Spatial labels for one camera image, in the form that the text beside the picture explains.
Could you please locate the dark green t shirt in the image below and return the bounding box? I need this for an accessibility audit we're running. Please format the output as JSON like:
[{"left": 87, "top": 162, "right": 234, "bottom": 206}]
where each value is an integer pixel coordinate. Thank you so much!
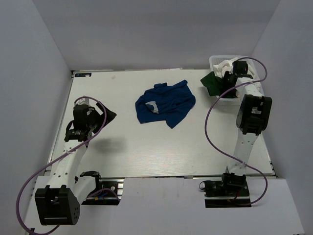
[{"left": 201, "top": 71, "right": 237, "bottom": 98}]

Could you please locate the blue t shirt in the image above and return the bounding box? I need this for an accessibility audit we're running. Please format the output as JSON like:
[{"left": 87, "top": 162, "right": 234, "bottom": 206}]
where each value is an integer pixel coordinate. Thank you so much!
[{"left": 135, "top": 80, "right": 196, "bottom": 129}]

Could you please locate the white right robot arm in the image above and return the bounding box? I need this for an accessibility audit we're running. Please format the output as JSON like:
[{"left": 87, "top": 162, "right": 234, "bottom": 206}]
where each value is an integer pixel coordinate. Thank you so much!
[{"left": 226, "top": 57, "right": 272, "bottom": 176}]

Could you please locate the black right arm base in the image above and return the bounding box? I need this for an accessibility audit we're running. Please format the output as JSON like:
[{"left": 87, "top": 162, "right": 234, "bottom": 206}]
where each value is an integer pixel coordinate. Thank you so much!
[{"left": 199, "top": 173, "right": 251, "bottom": 208}]

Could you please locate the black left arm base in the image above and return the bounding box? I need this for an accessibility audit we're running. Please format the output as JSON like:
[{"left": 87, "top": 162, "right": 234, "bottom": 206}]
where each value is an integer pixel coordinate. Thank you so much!
[{"left": 77, "top": 171, "right": 124, "bottom": 206}]

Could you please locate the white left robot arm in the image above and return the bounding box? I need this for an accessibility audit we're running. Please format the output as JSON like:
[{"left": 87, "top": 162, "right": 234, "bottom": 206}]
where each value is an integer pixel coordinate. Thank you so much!
[{"left": 35, "top": 101, "right": 116, "bottom": 226}]

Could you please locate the white plastic basket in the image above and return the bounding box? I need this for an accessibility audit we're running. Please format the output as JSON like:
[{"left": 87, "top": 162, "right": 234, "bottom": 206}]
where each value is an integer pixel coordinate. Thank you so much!
[{"left": 209, "top": 55, "right": 259, "bottom": 106}]

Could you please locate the white cloth in basket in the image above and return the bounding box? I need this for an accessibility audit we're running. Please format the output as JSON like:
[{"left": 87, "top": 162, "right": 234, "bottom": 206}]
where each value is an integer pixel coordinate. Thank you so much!
[{"left": 212, "top": 56, "right": 257, "bottom": 78}]

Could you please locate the blue table label sticker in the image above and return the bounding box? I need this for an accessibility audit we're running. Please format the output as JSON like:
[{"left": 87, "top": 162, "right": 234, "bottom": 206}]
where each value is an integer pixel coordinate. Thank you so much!
[{"left": 74, "top": 73, "right": 92, "bottom": 77}]

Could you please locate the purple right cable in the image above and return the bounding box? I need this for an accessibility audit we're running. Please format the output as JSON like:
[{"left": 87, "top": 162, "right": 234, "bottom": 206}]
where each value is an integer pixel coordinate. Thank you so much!
[{"left": 204, "top": 57, "right": 269, "bottom": 206}]

